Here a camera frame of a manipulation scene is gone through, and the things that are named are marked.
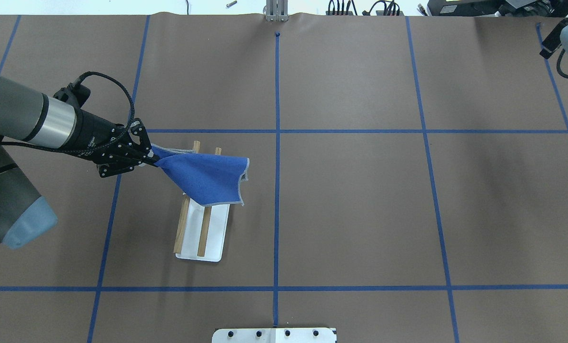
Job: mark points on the aluminium frame post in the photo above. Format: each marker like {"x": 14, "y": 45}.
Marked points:
{"x": 276, "y": 10}

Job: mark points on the left wooden rack rod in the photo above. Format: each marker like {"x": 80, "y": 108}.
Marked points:
{"x": 181, "y": 226}

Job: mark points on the white towel rack base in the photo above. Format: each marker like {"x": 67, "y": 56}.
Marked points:
{"x": 216, "y": 237}

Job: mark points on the wooden rack rod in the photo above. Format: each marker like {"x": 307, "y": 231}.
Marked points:
{"x": 204, "y": 231}
{"x": 181, "y": 226}

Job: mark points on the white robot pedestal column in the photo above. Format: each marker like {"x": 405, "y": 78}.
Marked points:
{"x": 275, "y": 335}

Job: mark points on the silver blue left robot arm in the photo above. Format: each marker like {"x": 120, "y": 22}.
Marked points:
{"x": 34, "y": 124}

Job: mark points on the right wooden rack rod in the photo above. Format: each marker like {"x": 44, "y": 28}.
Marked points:
{"x": 204, "y": 231}

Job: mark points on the blue microfiber towel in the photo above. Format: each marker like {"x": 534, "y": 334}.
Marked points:
{"x": 208, "y": 179}

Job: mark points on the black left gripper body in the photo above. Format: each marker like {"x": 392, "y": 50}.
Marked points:
{"x": 94, "y": 135}

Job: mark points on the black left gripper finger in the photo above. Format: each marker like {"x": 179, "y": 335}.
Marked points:
{"x": 141, "y": 158}

